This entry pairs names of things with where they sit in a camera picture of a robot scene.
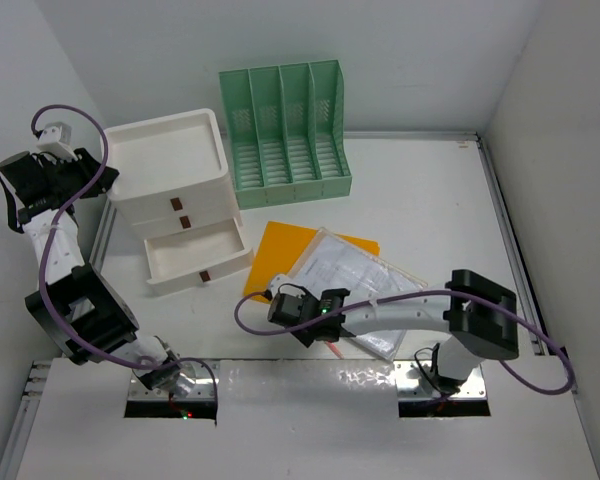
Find orange-tipped clear pen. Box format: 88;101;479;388
326;342;344;359

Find orange paper folder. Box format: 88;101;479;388
243;220;382;301

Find clear mesh document pouch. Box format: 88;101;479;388
289;227;429;361

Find white plastic drawer unit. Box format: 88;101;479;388
102;108;254;295

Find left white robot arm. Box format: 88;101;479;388
0;148;181;393

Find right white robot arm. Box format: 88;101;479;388
265;270;519;396

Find white front shelf board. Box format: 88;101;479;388
18;360;597;479

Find green four-slot file organizer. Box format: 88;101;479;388
219;60;352;209

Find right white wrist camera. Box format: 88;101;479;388
264;273;292;301

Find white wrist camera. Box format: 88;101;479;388
264;273;292;301
36;122;78;162

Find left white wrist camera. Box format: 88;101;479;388
36;122;78;162

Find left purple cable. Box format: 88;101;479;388
31;104;219;401

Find purple cable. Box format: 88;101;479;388
31;104;219;401
233;287;576;404

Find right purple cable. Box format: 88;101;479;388
233;287;576;404

